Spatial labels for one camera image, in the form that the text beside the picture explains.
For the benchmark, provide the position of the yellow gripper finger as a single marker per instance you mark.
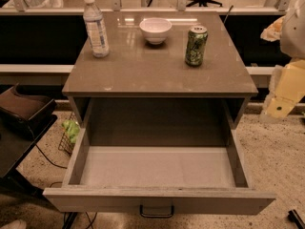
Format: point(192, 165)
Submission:
point(277, 107)

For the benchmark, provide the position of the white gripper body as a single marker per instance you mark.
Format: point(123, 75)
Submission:
point(294, 35)

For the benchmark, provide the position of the green soda can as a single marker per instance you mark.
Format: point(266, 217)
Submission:
point(197, 38)

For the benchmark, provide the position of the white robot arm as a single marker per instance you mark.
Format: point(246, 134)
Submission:
point(289, 30)

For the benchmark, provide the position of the black object floor corner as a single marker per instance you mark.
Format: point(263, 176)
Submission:
point(293, 216)

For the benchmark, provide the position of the grey cabinet with top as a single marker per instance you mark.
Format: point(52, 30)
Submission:
point(144, 95)

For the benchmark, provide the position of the white ceramic bowl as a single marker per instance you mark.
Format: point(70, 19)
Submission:
point(155, 30)

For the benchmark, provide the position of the open grey drawer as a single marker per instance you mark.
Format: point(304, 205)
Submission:
point(201, 180)

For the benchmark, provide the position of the clear plastic water bottle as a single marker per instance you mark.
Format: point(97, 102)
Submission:
point(96, 29)

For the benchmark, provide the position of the black drawer handle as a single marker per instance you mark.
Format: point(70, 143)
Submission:
point(156, 212)

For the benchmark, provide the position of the wire basket with green items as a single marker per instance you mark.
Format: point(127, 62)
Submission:
point(71, 130)

